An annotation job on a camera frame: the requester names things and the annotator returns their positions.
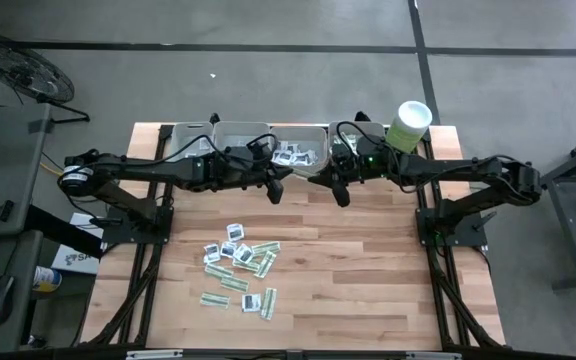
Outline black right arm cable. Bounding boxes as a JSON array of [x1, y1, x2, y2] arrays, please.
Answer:
[[335, 120, 369, 151]]

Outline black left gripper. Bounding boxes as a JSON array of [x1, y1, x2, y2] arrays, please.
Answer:
[[224, 142, 295, 206]]

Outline small black desk device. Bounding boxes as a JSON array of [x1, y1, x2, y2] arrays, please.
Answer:
[[0, 199, 17, 224]]

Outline yellow extension cable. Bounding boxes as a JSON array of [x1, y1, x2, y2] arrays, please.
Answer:
[[40, 159, 64, 177]]

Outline white and yellow can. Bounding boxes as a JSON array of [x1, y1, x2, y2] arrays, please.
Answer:
[[32, 265, 63, 293]]

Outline black aluminium frame struts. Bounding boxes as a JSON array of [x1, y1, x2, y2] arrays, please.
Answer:
[[82, 124, 175, 346], [410, 127, 507, 349]]

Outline black front frame rail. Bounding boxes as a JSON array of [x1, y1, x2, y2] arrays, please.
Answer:
[[0, 344, 576, 360]]

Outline black floor fan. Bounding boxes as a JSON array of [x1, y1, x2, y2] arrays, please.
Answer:
[[0, 32, 92, 125]]

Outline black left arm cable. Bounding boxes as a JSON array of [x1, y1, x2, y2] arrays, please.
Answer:
[[165, 132, 279, 166]]

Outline white plastic bin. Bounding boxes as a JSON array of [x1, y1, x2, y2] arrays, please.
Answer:
[[328, 121, 388, 146], [270, 124, 329, 176], [214, 121, 272, 151], [171, 121, 215, 161]]

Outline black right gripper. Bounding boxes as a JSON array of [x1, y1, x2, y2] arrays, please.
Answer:
[[307, 136, 396, 209]]

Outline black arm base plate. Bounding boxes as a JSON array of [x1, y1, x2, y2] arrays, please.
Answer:
[[415, 205, 489, 249], [101, 205, 175, 246]]

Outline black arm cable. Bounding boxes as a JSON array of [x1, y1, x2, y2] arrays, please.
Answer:
[[165, 132, 279, 166], [335, 120, 369, 151]]

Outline white printed cardboard box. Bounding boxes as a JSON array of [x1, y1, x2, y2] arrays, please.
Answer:
[[50, 212, 107, 276]]

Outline green wipes canister white lid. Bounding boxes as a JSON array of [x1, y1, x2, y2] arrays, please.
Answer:
[[385, 99, 433, 154]]

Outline silver bracket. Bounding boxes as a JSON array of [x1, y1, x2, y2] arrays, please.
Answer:
[[406, 352, 463, 360], [126, 349, 184, 360]]

